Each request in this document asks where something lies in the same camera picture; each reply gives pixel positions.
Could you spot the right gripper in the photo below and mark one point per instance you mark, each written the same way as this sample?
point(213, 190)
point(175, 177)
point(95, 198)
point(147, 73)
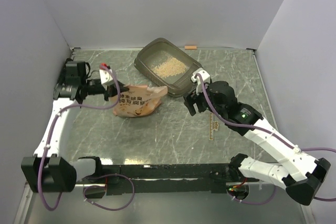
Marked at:
point(192, 98)

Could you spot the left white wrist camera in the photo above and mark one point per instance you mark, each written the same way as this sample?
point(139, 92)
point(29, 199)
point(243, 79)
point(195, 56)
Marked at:
point(106, 76)

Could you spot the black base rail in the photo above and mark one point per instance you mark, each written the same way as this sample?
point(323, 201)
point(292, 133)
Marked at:
point(166, 178)

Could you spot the clean litter granules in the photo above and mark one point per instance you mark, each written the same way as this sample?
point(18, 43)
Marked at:
point(171, 67)

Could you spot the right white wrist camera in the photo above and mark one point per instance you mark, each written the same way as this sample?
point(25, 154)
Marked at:
point(199, 74)

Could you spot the small orange block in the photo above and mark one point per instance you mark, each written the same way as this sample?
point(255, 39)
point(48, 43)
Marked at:
point(190, 47)

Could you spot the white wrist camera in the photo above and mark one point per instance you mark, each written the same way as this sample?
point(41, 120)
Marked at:
point(106, 76)
point(199, 74)

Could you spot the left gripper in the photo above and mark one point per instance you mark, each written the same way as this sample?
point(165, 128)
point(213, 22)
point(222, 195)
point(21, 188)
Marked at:
point(112, 90)

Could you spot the pink cat litter bag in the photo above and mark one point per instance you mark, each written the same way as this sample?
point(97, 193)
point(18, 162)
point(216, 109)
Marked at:
point(139, 101)

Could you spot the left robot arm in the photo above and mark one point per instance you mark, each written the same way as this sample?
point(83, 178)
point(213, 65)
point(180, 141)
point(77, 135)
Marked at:
point(48, 171)

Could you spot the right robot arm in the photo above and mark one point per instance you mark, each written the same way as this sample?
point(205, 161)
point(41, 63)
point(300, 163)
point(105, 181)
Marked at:
point(295, 171)

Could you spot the black cylinder with grey cap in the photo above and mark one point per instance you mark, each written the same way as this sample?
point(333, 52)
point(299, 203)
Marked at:
point(65, 62)

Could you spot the grey plastic litter box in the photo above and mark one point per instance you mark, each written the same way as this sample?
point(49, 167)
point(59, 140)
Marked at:
point(157, 52)

